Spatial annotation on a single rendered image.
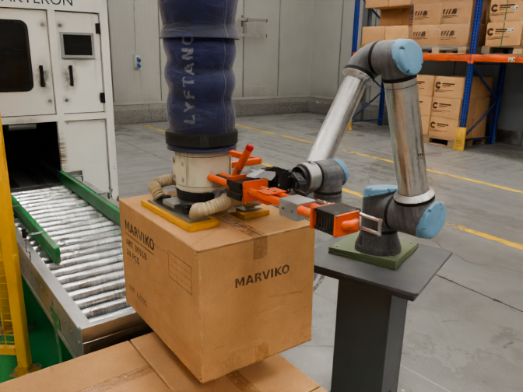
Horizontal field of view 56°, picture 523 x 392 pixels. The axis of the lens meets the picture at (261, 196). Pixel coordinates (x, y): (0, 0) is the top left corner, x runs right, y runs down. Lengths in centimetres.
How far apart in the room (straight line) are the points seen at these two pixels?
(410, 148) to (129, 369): 122
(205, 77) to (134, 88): 984
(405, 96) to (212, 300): 94
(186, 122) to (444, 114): 825
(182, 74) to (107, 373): 99
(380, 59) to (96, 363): 140
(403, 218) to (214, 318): 87
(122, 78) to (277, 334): 992
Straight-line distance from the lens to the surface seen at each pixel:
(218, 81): 146
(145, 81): 1137
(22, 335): 274
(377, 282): 191
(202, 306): 135
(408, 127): 179
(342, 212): 109
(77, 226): 318
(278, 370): 175
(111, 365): 182
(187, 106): 147
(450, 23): 946
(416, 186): 187
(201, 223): 143
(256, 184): 135
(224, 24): 148
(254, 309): 146
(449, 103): 944
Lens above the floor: 157
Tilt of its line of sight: 16 degrees down
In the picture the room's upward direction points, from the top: 1 degrees clockwise
